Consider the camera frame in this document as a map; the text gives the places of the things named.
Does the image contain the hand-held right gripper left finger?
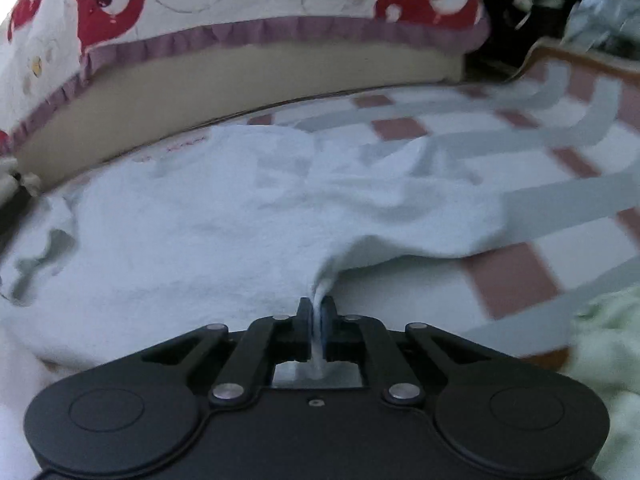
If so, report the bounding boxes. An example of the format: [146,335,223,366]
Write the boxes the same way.
[125,299,313,408]

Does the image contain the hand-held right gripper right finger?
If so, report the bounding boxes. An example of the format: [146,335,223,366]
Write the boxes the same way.
[322,297,511,408]

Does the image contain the light grey t-shirt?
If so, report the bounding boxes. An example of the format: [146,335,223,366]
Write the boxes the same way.
[0,125,512,377]

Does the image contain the checkered dog rug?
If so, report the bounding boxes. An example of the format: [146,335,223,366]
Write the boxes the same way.
[0,42,640,376]

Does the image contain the beige bed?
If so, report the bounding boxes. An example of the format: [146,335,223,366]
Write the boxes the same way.
[15,41,467,177]

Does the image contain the light green cloth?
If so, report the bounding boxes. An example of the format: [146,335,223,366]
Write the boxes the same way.
[565,287,640,480]

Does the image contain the grey clothing pile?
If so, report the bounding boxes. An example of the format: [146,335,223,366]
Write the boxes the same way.
[560,0,640,58]

